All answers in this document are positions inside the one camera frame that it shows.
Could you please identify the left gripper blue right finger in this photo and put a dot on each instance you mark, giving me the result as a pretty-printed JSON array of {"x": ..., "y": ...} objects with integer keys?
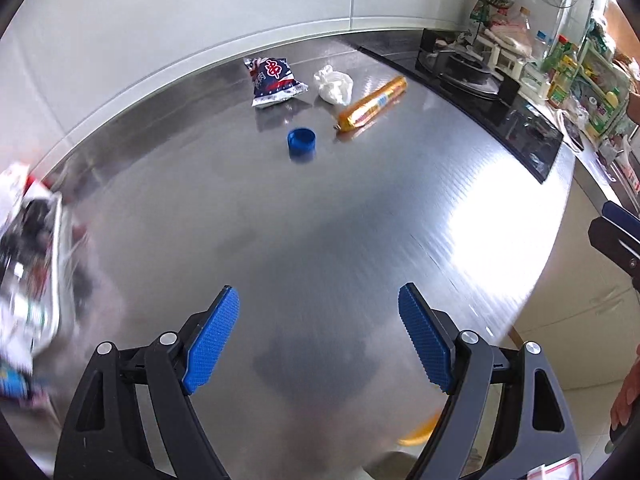
[{"x": 432, "y": 342}]

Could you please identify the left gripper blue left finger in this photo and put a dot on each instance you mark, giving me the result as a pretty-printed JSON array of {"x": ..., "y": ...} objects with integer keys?
[{"x": 209, "y": 333}]

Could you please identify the blue bottle cap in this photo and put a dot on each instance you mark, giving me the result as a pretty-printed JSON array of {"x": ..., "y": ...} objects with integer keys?
[{"x": 301, "y": 141}]

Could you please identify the orange sausage stick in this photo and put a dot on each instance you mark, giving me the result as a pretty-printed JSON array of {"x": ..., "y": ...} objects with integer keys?
[{"x": 363, "y": 111}]

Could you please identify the red white blue snack bag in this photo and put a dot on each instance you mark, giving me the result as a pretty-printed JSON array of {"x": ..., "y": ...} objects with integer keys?
[{"x": 273, "y": 81}]

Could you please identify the white tissue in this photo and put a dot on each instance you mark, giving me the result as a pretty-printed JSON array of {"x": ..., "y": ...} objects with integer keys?
[{"x": 334, "y": 87}]

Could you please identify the person's right hand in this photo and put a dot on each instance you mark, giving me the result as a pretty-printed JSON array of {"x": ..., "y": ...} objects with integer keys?
[{"x": 622, "y": 407}]

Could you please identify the green oil bottle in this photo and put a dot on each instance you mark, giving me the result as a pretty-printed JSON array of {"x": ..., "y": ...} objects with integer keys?
[{"x": 561, "y": 46}]

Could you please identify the blue labelled bottle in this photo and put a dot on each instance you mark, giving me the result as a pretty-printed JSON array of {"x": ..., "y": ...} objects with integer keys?
[{"x": 14, "y": 384}]

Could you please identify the white plastic tray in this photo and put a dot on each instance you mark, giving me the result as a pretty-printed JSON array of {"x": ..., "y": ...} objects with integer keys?
[{"x": 36, "y": 280}]

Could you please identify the black gas stove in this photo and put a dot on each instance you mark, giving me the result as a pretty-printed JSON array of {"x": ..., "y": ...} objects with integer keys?
[{"x": 436, "y": 59}]

